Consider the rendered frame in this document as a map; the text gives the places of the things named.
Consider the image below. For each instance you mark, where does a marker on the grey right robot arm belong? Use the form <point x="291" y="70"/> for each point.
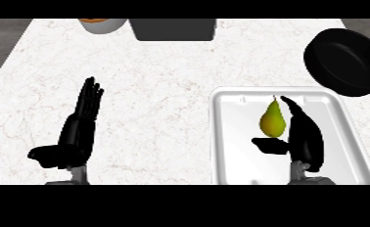
<point x="303" y="175"/>

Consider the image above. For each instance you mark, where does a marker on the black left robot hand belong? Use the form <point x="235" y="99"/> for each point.
<point x="77" y="129"/>

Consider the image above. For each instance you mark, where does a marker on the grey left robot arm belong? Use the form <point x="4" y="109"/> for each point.
<point x="74" y="175"/>

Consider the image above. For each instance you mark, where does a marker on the white cup with orange content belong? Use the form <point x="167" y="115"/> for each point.
<point x="102" y="26"/>

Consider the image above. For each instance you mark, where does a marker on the white rectangular tray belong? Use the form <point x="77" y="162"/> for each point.
<point x="239" y="146"/>

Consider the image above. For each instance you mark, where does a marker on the yellow-green pear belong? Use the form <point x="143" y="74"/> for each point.
<point x="272" y="121"/>

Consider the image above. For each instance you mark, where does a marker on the dark grey rectangular appliance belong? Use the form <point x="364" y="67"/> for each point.
<point x="173" y="29"/>

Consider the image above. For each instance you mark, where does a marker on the black round pot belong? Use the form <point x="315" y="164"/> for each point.
<point x="339" y="63"/>

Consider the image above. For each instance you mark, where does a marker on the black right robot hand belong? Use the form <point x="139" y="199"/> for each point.
<point x="303" y="139"/>

